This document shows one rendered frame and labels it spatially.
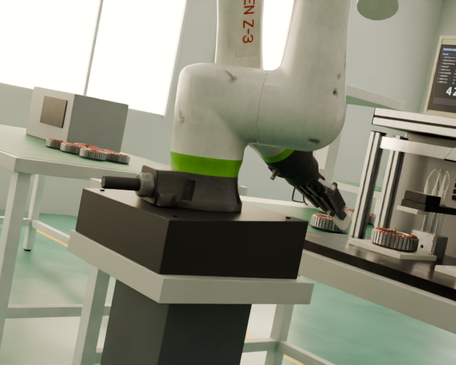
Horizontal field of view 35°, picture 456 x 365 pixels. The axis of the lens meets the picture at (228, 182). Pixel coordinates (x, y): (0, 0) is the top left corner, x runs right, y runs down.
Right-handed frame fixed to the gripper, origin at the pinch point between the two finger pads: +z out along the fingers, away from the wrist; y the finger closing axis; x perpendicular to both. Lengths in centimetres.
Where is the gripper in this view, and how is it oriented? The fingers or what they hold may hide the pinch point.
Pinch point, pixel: (339, 216)
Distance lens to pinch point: 162.7
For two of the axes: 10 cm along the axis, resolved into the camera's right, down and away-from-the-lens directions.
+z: 5.4, 5.8, 6.1
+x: 5.4, -8.0, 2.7
